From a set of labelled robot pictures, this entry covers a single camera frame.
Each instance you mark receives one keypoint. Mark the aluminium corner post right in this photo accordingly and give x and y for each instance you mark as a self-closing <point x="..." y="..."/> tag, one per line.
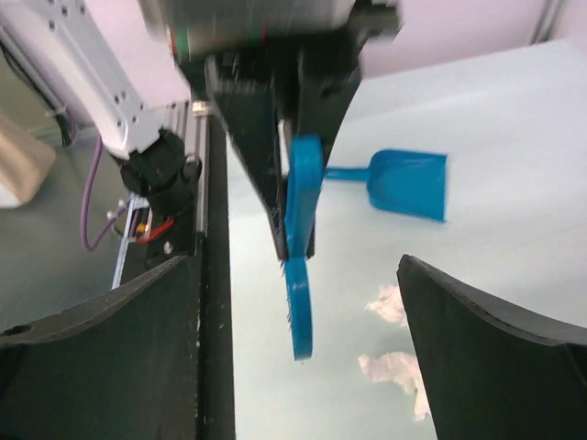
<point x="548" y="19"/>

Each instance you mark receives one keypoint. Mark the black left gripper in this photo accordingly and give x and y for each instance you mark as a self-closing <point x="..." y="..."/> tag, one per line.
<point x="320" y="40"/>

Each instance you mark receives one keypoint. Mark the white paper scrap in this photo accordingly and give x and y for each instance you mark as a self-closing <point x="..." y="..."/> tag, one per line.
<point x="389" y="306"/>
<point x="402" y="369"/>

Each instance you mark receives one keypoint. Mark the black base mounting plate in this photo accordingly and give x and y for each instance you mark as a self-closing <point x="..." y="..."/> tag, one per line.
<point x="200" y="402"/>

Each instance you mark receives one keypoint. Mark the blue plastic hand brush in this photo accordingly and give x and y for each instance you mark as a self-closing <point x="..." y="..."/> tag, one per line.
<point x="304" y="183"/>

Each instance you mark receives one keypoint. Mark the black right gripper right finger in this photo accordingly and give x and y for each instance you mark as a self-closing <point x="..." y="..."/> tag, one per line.
<point x="492" y="369"/>

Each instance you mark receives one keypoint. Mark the blue plastic dustpan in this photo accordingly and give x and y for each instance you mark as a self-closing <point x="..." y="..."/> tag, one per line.
<point x="404" y="182"/>

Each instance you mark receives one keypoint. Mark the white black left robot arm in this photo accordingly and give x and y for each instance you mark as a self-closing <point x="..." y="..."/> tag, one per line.
<point x="255" y="62"/>

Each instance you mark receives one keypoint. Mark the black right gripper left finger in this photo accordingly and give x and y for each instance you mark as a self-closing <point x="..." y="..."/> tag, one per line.
<point x="98" y="370"/>

